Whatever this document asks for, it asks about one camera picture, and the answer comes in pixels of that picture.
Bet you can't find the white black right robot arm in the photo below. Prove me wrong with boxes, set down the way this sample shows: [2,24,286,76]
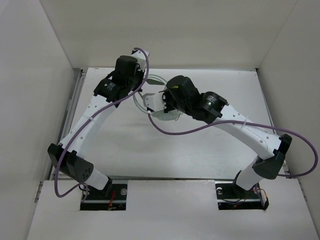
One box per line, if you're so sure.
[162,75,292,197]

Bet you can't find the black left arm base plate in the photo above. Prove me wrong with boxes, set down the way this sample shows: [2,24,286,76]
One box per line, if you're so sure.
[79,179,128,211]

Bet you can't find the light green headphones with cable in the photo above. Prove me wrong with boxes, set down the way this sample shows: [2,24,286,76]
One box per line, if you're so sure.
[133,74,182,121]

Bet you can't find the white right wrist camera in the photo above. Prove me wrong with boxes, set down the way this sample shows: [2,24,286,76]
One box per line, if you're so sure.
[142,92,166,112]

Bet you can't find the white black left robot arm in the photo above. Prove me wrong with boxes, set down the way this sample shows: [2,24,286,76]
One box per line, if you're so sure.
[47,48,150,199]

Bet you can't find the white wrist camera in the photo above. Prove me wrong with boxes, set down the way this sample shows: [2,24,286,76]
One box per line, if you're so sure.
[142,92,166,112]
[131,48,150,72]

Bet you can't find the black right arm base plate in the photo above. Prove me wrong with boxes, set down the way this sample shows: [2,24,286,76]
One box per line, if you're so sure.
[215,181,270,211]

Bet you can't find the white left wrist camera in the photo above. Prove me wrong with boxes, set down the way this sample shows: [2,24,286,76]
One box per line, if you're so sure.
[131,48,150,72]

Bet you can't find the aluminium table edge rail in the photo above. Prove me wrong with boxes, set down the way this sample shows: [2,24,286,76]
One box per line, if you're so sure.
[48,68,85,181]

